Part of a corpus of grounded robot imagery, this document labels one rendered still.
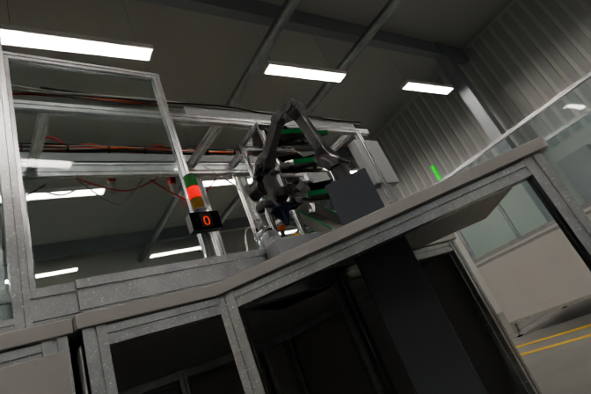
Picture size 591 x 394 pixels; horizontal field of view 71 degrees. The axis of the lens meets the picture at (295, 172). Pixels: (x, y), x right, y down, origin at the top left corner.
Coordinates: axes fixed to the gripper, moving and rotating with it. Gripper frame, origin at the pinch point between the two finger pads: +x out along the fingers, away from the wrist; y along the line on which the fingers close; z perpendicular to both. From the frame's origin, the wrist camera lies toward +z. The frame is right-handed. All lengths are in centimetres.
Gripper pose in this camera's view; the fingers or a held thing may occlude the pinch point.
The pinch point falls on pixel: (285, 216)
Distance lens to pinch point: 151.3
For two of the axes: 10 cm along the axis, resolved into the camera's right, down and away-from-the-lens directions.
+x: 3.7, 8.4, -4.0
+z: 5.4, -5.4, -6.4
